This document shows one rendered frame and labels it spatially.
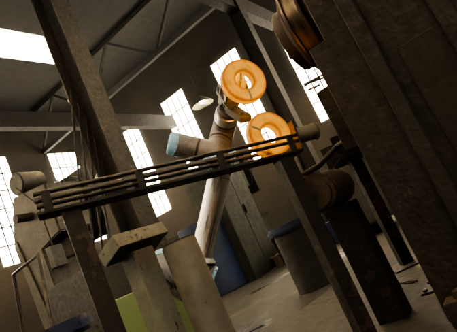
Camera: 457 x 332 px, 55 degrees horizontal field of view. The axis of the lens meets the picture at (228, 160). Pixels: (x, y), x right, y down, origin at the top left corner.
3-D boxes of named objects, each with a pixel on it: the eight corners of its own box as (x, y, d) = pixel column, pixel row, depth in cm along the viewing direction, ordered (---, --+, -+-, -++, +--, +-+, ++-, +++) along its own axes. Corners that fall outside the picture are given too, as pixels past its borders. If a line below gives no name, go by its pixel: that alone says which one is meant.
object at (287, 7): (362, 75, 196) (316, -11, 205) (326, 63, 157) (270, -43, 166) (350, 83, 200) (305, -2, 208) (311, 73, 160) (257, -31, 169)
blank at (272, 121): (290, 161, 140) (284, 164, 143) (294, 120, 147) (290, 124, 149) (245, 147, 136) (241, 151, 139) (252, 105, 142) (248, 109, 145)
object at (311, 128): (322, 135, 145) (316, 120, 147) (300, 141, 142) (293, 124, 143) (314, 142, 151) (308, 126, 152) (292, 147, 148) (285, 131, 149)
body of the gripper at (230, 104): (217, 81, 154) (212, 104, 164) (228, 98, 151) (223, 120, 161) (236, 76, 157) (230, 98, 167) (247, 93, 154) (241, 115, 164)
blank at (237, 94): (258, 56, 149) (254, 60, 152) (216, 61, 143) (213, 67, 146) (273, 96, 146) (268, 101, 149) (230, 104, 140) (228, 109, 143)
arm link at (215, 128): (229, 152, 175) (234, 133, 180) (234, 133, 164) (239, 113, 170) (207, 145, 174) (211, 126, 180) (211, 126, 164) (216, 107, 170)
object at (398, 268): (413, 255, 233) (351, 135, 247) (436, 256, 208) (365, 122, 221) (379, 271, 232) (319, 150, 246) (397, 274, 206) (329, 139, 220)
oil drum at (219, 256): (259, 276, 532) (229, 209, 548) (232, 292, 482) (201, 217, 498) (223, 290, 562) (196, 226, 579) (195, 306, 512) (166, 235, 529)
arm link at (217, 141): (195, 169, 167) (202, 143, 174) (224, 175, 166) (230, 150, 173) (196, 154, 159) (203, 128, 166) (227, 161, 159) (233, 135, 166)
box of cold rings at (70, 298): (155, 322, 539) (129, 256, 555) (207, 303, 489) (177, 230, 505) (69, 370, 438) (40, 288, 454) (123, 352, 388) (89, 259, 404)
